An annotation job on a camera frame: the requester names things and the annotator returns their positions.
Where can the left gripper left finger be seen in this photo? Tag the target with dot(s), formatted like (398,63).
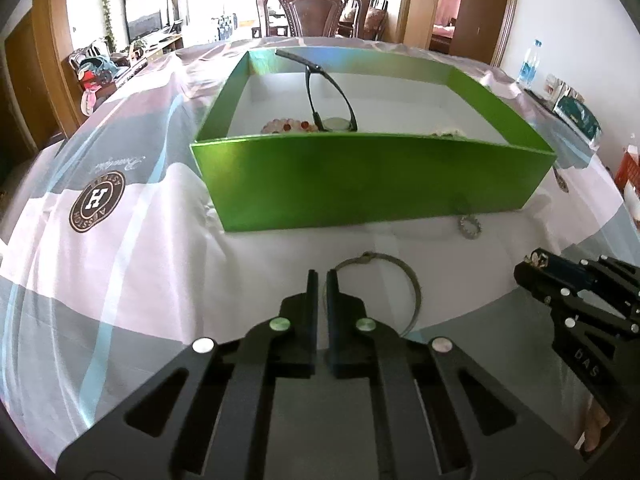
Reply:
(207,413)

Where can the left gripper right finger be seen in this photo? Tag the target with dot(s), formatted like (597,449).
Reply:
(436,413)

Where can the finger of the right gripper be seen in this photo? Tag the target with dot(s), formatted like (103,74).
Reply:
(594,306)

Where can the white strap wristwatch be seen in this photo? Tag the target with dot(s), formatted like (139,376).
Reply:
(449,133)

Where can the black eyeglasses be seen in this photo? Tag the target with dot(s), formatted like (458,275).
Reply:
(330,108)

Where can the person's hand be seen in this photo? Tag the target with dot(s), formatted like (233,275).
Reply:
(595,422)

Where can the pink grey patterned tablecloth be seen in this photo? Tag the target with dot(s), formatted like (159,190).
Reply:
(118,260)

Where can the dark green bag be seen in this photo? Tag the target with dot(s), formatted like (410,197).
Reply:
(579,118)

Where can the plastic water bottle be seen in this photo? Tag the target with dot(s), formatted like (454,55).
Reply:
(528,69)

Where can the green cardboard box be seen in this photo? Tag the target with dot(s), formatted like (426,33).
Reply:
(267,167)

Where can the wooden sofa with cushions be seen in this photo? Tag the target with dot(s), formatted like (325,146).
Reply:
(374,23)

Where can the wooden armchair with clothes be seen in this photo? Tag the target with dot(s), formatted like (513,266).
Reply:
(94,70)

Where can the wooden tv cabinet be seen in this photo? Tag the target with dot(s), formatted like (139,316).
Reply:
(140,55)

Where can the dark wooden chair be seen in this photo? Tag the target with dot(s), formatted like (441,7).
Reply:
(313,18)

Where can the black television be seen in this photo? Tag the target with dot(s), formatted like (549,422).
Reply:
(143,17)

